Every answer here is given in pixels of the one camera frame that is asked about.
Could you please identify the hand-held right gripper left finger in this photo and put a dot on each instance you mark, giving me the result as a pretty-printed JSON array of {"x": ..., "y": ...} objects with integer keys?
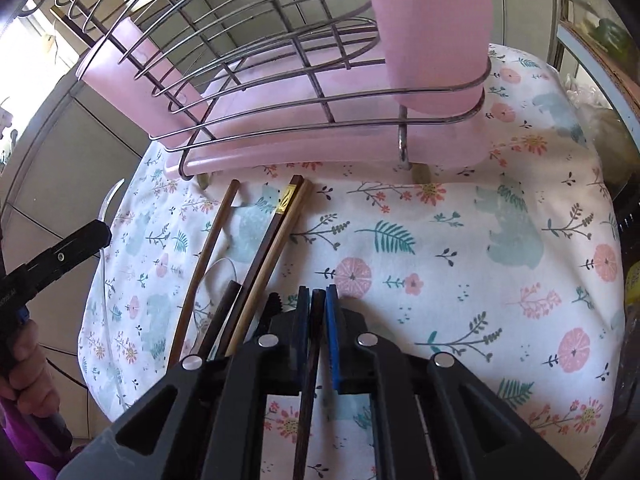
[{"x": 303, "y": 340}]

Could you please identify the light tan wooden chopstick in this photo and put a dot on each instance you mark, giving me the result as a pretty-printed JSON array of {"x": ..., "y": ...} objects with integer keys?
[{"x": 280, "y": 245}]

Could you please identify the person's left forearm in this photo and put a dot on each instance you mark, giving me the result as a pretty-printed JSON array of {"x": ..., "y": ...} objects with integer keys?
[{"x": 15, "y": 435}]

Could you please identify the pink plastic drip tray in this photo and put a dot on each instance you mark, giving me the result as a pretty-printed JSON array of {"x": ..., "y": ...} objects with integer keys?
[{"x": 300, "y": 145}]

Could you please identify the clear plastic spoon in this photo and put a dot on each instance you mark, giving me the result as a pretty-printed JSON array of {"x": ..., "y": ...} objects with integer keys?
[
  {"x": 220, "y": 280},
  {"x": 107, "y": 205}
]

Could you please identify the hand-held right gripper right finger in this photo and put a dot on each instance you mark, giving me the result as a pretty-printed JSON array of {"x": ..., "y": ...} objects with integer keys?
[{"x": 334, "y": 350}]

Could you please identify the dark wooden chopstick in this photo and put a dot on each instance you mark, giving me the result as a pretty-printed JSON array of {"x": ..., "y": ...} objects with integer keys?
[
  {"x": 220, "y": 320},
  {"x": 310, "y": 410}
]

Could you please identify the floral printed tablecloth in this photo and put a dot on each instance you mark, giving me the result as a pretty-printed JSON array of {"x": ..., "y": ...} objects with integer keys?
[{"x": 450, "y": 270}]

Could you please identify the pink plastic utensil holder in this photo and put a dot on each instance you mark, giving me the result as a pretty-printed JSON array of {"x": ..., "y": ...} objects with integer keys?
[
  {"x": 115, "y": 70},
  {"x": 425, "y": 35}
]

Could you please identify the dark chopstick with yellow label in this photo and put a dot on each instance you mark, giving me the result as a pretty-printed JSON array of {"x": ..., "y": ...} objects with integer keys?
[{"x": 272, "y": 235}]

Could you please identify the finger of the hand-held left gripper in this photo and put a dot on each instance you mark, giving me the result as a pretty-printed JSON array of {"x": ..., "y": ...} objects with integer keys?
[{"x": 65, "y": 255}]

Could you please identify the brown wooden chopstick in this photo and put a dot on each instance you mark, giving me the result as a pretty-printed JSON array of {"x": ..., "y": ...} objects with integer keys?
[{"x": 207, "y": 260}]

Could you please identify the person's left hand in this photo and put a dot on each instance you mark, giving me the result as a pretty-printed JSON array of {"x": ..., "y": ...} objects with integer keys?
[{"x": 30, "y": 375}]

